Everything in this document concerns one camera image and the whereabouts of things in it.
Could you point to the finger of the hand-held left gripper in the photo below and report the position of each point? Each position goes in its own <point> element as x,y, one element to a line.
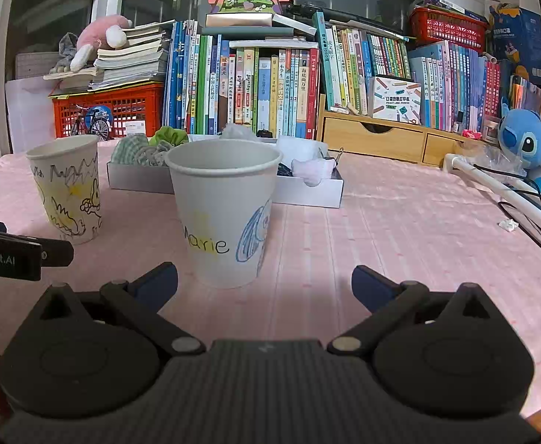
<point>57,253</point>

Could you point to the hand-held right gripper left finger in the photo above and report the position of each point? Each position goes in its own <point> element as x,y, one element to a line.
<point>157,284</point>

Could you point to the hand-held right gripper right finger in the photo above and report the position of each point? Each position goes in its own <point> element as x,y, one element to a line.
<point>373,286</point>

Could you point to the white shallow box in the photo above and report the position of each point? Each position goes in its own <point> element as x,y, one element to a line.
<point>307,192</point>

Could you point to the green checked cloth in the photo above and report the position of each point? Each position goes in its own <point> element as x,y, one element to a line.
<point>136,150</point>

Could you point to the green fabric toy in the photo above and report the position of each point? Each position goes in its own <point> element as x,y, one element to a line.
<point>168,135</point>

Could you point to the pink tablecloth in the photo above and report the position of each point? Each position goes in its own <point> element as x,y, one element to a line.
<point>413,249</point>

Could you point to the white paper cup black scribbles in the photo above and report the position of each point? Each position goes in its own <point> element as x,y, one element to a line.
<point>67,185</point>

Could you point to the white paper cup blue drawing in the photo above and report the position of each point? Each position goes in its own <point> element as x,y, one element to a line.
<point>224,203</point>

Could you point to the miniature black bicycle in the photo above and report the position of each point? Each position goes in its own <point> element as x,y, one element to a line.
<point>90,122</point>

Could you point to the metal binder clip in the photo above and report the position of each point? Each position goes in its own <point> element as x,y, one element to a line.
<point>337,155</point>

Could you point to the white storage bin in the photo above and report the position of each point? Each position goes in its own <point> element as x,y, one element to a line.
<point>25,115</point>

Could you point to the wooden drawer organizer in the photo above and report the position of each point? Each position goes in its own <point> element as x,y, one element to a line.
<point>367,138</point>

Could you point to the small white paper scrap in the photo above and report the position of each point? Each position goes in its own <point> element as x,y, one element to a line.
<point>508,225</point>

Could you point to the red plastic crate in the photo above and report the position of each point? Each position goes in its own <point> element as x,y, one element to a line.
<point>122,108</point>

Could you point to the clear plastic bag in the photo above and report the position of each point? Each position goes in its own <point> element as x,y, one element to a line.
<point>487,159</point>

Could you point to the white printed cardboard box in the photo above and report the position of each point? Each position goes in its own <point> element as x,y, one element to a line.
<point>395,99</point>

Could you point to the grey plush toy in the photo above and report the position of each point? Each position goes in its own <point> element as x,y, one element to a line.
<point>67,53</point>

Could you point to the stack of flat books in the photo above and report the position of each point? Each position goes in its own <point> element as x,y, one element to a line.
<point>131,58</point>

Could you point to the blue alien plush toy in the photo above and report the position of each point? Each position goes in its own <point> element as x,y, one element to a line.
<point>524,138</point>

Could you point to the row of tall picture books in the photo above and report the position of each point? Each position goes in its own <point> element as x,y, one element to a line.
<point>242,88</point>

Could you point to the row of blue-spined books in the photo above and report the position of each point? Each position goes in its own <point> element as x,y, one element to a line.
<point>455,88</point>

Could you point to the pink plush toy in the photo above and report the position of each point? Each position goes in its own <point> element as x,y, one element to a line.
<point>99,37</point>

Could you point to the row of green paperback books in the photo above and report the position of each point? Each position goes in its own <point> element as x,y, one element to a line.
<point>362,64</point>

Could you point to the row of slim colourful books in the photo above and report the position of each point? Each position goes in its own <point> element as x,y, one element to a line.
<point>538,97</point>

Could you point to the red plastic basket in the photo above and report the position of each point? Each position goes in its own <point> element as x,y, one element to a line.
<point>448,30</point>

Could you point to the flat silver box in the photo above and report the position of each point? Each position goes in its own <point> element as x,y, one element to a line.
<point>238,20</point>

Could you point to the blue cardboard box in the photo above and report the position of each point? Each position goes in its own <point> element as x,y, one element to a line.
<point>520,41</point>

